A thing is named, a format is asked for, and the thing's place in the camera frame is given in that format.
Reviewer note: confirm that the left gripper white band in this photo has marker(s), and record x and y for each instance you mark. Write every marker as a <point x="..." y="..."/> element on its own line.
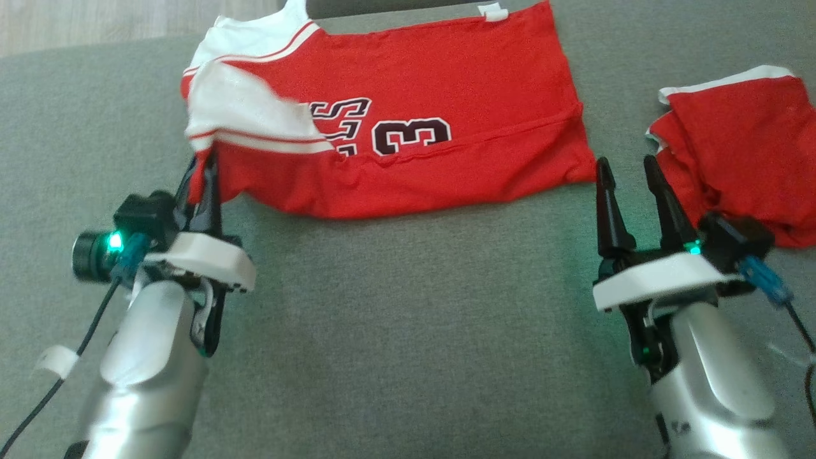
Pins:
<point x="210" y="258"/>

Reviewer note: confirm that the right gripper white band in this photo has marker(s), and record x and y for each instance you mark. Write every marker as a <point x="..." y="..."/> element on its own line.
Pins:
<point x="656" y="284"/>

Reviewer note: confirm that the red shorts white trim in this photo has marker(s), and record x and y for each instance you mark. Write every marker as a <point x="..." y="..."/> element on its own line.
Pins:
<point x="752" y="140"/>

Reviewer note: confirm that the red white basketball jersey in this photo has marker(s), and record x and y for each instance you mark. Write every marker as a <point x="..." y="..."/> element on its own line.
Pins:
<point x="446" y="76"/>

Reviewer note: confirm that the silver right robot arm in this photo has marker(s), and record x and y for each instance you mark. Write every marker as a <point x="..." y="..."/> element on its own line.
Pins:
<point x="714" y="382"/>

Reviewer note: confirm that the large grey sofa seat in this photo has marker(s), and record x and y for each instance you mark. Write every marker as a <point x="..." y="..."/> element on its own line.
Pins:
<point x="414" y="350"/>

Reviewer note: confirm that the grey sofa seat module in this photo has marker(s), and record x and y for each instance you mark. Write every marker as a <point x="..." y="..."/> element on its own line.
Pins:
<point x="382" y="6"/>

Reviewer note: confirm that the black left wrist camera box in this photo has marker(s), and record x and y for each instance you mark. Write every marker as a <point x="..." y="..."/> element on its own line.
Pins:
<point x="150" y="217"/>

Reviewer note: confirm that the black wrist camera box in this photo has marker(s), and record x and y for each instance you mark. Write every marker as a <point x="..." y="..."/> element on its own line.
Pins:
<point x="736" y="242"/>
<point x="150" y="217"/>

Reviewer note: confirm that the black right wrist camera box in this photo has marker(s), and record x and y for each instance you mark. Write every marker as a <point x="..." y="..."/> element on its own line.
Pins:
<point x="736" y="242"/>

